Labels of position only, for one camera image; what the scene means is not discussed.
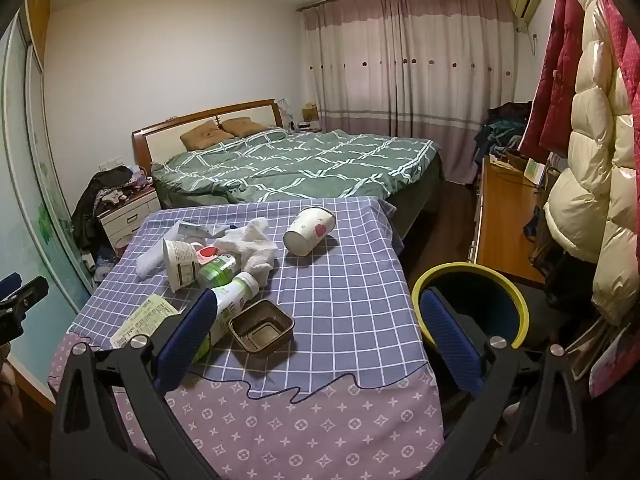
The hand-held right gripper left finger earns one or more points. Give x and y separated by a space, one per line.
185 340

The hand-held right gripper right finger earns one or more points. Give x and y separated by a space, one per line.
447 335

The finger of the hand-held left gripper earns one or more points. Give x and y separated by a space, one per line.
32 291
9 284

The yellowish paper leaflet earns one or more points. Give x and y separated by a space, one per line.
142 317

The white bottle with green label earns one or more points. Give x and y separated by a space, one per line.
235 295

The yellow rimmed blue trash bin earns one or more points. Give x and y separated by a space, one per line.
470 268

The brown plastic tray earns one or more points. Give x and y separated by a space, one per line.
260 332

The white yogurt tub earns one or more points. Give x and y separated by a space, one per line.
180 262

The green plastic bottle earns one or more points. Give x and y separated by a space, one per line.
217 269

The white foam fruit net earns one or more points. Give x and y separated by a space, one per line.
150 260

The pink carton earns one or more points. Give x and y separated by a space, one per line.
206 255

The clear plastic wrapper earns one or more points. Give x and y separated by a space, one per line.
192 230

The paper cup with red print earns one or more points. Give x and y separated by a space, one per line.
305 232

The plastic bags heap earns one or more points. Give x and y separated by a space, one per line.
100 262

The red bucket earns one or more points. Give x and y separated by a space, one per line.
122 248

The checked and patterned tablecloth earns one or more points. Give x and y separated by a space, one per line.
340 285

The white nightstand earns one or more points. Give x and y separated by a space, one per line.
130 217

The sliding wardrobe door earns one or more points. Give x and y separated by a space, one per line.
30 160

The black bag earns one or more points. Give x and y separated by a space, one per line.
567 282

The brown patterned bag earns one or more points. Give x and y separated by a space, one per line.
540 240

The colourful clothes heap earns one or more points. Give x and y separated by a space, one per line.
127 192

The wooden desk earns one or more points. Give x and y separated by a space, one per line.
505 210

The dark bed base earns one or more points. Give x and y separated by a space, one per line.
425 190

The pink printed bag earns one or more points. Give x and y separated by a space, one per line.
610 365

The green desk calendar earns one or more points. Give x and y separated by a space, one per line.
534 170

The wooden bed headboard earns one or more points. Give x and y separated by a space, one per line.
165 135

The brown pillow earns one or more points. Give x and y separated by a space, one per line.
202 136
245 126

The bed with green duvet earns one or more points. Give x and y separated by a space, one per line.
300 165

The pile of dark clothes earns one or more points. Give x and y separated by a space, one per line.
500 130

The cream puffer jacket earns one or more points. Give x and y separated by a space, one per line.
600 135

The small cardboard box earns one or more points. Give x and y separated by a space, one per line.
309 111

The red hanging jacket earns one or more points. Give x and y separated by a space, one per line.
555 85

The pink and cream curtain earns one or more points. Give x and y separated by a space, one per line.
400 60

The pink patterned garment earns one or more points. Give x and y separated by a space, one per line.
622 35

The white wall socket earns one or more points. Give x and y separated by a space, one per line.
111 164

